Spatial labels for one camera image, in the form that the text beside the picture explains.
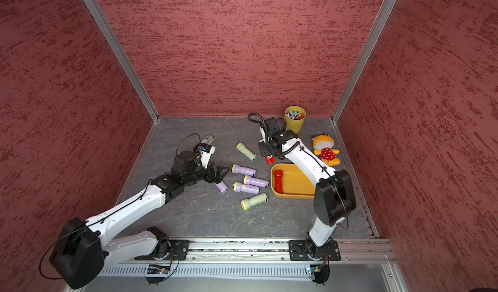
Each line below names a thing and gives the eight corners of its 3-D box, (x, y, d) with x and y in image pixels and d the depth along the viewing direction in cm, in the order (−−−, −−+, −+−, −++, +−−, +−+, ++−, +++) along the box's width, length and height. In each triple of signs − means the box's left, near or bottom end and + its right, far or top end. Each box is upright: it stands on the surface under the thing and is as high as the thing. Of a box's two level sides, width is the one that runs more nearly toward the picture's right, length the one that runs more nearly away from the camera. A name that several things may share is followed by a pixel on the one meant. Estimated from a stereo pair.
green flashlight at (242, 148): (236, 148, 107) (235, 145, 105) (240, 144, 109) (240, 141, 107) (252, 161, 102) (252, 158, 100) (257, 157, 104) (257, 154, 101)
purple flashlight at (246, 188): (232, 190, 91) (232, 187, 89) (234, 184, 93) (234, 181, 91) (258, 195, 90) (258, 193, 87) (260, 189, 92) (260, 186, 89)
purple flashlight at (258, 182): (242, 183, 94) (242, 180, 91) (244, 177, 96) (244, 174, 94) (267, 189, 92) (268, 186, 89) (269, 183, 94) (269, 180, 92)
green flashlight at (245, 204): (242, 211, 85) (242, 208, 83) (240, 203, 88) (239, 200, 85) (268, 202, 88) (268, 199, 86) (265, 195, 90) (265, 192, 88)
